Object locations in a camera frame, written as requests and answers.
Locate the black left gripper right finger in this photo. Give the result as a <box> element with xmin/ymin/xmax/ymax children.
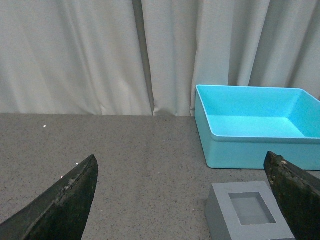
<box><xmin>263</xmin><ymin>151</ymin><xmax>320</xmax><ymax>240</ymax></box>

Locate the gray block with square hole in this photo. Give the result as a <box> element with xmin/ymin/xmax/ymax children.
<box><xmin>205</xmin><ymin>181</ymin><xmax>295</xmax><ymax>240</ymax></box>

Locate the white curtain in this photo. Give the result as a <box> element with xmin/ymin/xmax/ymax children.
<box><xmin>0</xmin><ymin>0</ymin><xmax>320</xmax><ymax>116</ymax></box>

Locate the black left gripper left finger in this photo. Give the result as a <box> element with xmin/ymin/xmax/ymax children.
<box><xmin>0</xmin><ymin>155</ymin><xmax>98</xmax><ymax>240</ymax></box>

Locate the blue plastic box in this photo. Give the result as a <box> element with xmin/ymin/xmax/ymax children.
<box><xmin>194</xmin><ymin>85</ymin><xmax>320</xmax><ymax>171</ymax></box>

